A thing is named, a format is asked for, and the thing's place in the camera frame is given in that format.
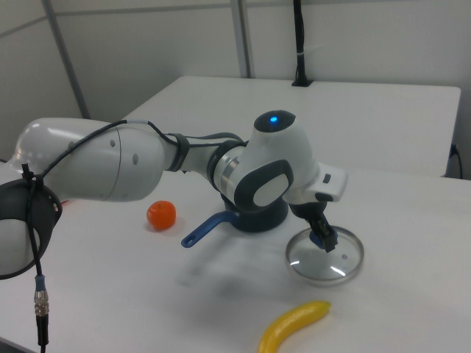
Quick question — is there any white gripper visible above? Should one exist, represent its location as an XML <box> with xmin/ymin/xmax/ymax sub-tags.
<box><xmin>289</xmin><ymin>161</ymin><xmax>349</xmax><ymax>254</ymax></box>

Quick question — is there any glass lid with blue knob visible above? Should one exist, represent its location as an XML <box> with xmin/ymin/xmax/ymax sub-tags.
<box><xmin>285</xmin><ymin>226</ymin><xmax>365</xmax><ymax>288</ymax></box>

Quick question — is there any yellow banana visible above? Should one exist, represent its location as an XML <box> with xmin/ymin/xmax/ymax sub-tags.
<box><xmin>257</xmin><ymin>300</ymin><xmax>332</xmax><ymax>353</ymax></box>

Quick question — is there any orange mandarin fruit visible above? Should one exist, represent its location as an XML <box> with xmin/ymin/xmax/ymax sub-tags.
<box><xmin>146</xmin><ymin>200</ymin><xmax>177</xmax><ymax>232</ymax></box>

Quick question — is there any black saucepan with blue handle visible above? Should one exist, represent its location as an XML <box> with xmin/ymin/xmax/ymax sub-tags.
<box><xmin>180</xmin><ymin>200</ymin><xmax>288</xmax><ymax>249</ymax></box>

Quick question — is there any black wall cable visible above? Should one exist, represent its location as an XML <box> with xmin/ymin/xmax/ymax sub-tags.
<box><xmin>450</xmin><ymin>143</ymin><xmax>463</xmax><ymax>178</ymax></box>

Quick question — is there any black cable with metal connector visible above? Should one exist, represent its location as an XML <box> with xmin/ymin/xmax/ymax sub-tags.
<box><xmin>21</xmin><ymin>119</ymin><xmax>248</xmax><ymax>349</ymax></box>

